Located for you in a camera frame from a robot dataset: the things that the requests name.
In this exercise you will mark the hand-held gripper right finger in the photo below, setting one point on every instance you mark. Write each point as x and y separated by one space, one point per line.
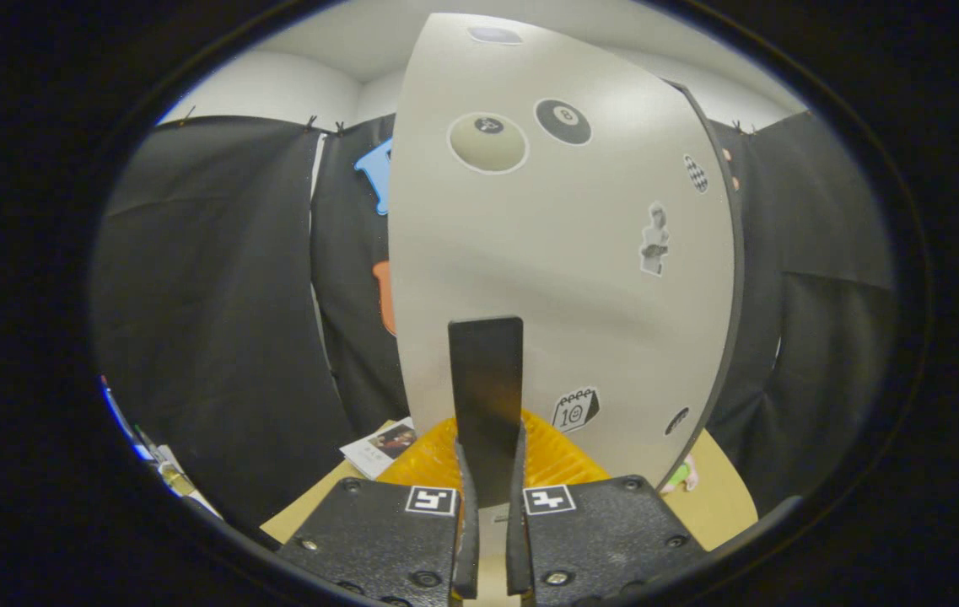
606 531

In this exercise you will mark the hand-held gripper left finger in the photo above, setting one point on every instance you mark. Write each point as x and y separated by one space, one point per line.
378 539

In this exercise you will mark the printed paper booklet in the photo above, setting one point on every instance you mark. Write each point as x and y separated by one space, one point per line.
378 451

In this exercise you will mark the blue white object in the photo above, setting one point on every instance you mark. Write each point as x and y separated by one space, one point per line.
154 459

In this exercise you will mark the black backdrop cloth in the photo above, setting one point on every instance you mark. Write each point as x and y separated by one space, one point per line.
209 320

